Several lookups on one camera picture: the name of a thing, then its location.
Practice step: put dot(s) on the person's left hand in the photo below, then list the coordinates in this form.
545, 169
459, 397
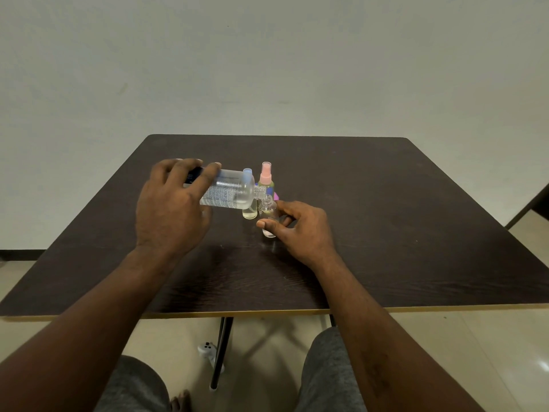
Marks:
169, 218

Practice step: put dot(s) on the person's right hand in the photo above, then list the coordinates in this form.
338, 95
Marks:
306, 235

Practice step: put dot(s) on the person's left middle finger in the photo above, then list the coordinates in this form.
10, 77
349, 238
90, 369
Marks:
185, 168

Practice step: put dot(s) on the person's right thumb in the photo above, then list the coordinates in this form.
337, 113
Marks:
269, 226

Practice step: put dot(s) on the person's right middle finger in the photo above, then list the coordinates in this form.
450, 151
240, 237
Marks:
288, 220

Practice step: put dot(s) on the person's left thumb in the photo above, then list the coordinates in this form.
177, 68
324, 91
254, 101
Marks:
206, 216

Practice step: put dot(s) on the small clear bottle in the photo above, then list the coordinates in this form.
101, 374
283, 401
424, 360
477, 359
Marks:
268, 212

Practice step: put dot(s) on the large clear labelled bottle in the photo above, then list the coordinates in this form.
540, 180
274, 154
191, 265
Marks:
229, 190

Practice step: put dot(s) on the person's left forearm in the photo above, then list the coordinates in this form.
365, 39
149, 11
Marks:
81, 338

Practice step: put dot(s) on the person's right forearm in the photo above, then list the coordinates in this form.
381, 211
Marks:
386, 347

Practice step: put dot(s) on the blue capped spray bottle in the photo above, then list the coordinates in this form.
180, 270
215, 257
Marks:
249, 212

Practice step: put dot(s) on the pink capped spray bottle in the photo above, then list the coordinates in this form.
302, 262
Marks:
266, 178

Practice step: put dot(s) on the white handheld controller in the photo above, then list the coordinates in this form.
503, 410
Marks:
208, 351

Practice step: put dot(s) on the person's right leg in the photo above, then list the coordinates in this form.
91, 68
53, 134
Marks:
328, 373

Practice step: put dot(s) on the person's leg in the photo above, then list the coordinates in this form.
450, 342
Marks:
328, 373
133, 388

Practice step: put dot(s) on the person's left leg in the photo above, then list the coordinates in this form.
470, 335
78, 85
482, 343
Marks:
133, 388

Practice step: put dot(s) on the person's foot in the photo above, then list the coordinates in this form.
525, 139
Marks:
181, 402

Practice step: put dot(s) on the dark wooden furniture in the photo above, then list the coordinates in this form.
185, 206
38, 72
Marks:
532, 205

